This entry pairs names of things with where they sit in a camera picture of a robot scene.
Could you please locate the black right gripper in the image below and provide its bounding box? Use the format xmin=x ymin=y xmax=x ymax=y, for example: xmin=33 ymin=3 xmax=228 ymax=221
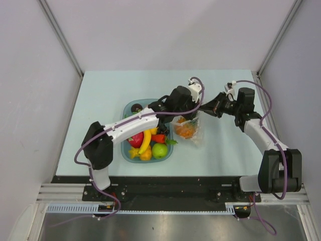
xmin=198 ymin=92 xmax=241 ymax=118

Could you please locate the clear polka dot zip bag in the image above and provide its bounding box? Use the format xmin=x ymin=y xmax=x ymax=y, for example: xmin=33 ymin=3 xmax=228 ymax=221
xmin=171 ymin=111 xmax=204 ymax=147

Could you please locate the small toy pineapple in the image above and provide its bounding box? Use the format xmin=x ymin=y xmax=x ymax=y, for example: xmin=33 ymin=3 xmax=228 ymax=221
xmin=174 ymin=117 xmax=198 ymax=139

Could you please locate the dark purple toy mangosteen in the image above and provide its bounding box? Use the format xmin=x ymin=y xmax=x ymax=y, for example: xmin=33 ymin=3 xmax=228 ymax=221
xmin=130 ymin=103 xmax=143 ymax=112

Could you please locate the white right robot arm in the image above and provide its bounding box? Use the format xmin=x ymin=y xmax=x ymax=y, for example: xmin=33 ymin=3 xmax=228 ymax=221
xmin=199 ymin=87 xmax=302 ymax=201

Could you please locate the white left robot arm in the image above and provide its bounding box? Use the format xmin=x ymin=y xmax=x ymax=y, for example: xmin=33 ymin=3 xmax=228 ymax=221
xmin=80 ymin=83 xmax=204 ymax=201

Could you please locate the dark toy grape bunch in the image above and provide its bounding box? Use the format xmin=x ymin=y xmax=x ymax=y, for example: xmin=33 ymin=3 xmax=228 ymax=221
xmin=157 ymin=124 xmax=171 ymax=136

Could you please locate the yellow toy lemon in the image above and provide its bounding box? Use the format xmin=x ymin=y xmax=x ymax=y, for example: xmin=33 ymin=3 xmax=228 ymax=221
xmin=149 ymin=127 xmax=158 ymax=135

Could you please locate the yellow toy banana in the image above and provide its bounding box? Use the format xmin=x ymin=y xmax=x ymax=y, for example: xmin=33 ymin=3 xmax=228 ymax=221
xmin=139 ymin=130 xmax=151 ymax=155

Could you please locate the teal plastic fruit tub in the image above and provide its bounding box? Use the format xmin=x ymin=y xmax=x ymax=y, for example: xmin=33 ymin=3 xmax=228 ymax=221
xmin=120 ymin=98 xmax=174 ymax=164

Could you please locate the green toy apple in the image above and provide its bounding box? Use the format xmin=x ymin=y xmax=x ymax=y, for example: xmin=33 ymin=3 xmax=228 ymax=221
xmin=152 ymin=143 xmax=168 ymax=159

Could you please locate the pink toy dragon fruit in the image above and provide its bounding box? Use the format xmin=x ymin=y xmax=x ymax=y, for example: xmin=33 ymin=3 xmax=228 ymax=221
xmin=127 ymin=132 xmax=144 ymax=148

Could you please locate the orange toy tangerine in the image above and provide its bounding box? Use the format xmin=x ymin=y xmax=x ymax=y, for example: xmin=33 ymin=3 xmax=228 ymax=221
xmin=139 ymin=146 xmax=152 ymax=161

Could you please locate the yellow toy star fruit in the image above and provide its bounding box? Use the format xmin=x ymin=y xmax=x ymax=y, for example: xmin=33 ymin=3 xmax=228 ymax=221
xmin=128 ymin=147 xmax=140 ymax=159

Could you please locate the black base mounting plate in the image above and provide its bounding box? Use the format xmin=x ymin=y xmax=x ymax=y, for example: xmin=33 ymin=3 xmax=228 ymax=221
xmin=51 ymin=175 xmax=261 ymax=211

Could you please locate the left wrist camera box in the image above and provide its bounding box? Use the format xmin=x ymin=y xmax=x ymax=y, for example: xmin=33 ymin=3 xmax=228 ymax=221
xmin=188 ymin=79 xmax=203 ymax=103

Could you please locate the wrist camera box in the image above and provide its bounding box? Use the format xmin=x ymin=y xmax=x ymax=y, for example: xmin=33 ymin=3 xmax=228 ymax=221
xmin=224 ymin=81 xmax=237 ymax=97
xmin=188 ymin=79 xmax=203 ymax=103

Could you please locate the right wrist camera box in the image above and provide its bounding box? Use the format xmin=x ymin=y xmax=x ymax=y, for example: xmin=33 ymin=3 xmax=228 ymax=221
xmin=224 ymin=81 xmax=237 ymax=97

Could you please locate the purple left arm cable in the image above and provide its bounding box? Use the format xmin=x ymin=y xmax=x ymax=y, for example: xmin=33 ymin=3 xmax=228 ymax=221
xmin=47 ymin=76 xmax=205 ymax=228

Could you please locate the white slotted cable duct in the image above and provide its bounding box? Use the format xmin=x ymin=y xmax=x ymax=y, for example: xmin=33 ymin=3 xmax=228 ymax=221
xmin=46 ymin=203 xmax=235 ymax=215

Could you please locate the aluminium frame rail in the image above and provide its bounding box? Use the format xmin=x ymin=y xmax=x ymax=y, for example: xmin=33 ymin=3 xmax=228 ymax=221
xmin=36 ymin=183 xmax=87 ymax=203

